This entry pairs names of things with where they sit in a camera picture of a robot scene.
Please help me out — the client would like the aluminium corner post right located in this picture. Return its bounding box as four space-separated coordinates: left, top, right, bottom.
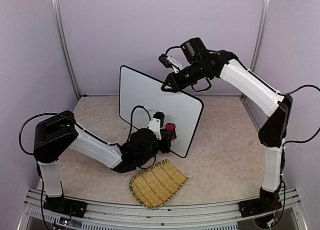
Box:
250 0 271 72

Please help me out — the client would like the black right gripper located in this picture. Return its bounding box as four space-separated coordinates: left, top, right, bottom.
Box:
160 60 210 93

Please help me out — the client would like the woven bamboo tray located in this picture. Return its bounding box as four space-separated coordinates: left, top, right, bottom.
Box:
128 159 188 210

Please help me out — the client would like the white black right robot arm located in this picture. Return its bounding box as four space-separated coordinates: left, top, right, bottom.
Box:
158 37 293 212

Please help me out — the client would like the aluminium front rail frame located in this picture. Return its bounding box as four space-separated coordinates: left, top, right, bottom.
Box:
14 188 310 229

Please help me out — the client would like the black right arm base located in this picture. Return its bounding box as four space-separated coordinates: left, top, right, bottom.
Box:
238 185 283 217

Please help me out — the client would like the aluminium corner post left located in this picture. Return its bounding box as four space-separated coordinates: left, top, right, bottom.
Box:
51 0 82 101

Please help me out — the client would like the aluminium corner post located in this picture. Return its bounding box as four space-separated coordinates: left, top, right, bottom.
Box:
250 0 271 72
51 0 82 101

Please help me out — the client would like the white whiteboard black frame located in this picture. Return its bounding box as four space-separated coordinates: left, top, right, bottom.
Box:
118 65 204 158

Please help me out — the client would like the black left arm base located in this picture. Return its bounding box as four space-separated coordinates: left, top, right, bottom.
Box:
43 196 87 218

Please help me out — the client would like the red bone-shaped eraser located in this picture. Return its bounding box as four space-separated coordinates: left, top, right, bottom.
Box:
165 123 177 141

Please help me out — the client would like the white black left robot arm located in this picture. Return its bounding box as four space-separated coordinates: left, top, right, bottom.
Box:
21 110 177 212

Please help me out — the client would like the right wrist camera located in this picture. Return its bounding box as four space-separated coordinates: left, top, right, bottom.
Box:
158 54 183 73

